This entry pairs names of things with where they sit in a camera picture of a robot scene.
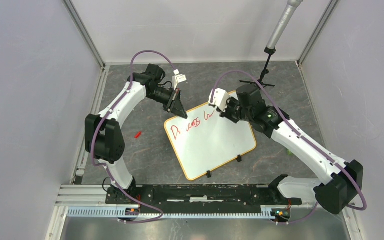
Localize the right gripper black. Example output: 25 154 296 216
216 94 253 124

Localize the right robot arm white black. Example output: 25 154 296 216
208 84 364 215

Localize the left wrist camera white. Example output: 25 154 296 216
171 69 187 89

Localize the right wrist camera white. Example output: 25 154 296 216
208 88 231 112

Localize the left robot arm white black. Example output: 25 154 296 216
84 64 188 204

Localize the red marker cap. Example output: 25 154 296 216
134 131 142 139

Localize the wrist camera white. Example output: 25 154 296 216
171 69 187 89
208 88 231 112

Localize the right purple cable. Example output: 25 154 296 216
211 69 368 226

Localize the purple cable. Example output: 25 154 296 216
211 69 368 226
89 50 180 225

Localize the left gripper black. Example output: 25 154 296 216
148 87 188 120

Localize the yellow framed whiteboard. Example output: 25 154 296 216
163 103 257 181

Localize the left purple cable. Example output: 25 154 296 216
89 50 180 225

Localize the silver microphone on tripod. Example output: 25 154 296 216
258 0 303 87

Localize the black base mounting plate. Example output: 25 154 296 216
105 184 303 215

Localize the aluminium rail with comb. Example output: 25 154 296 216
56 185 357 220

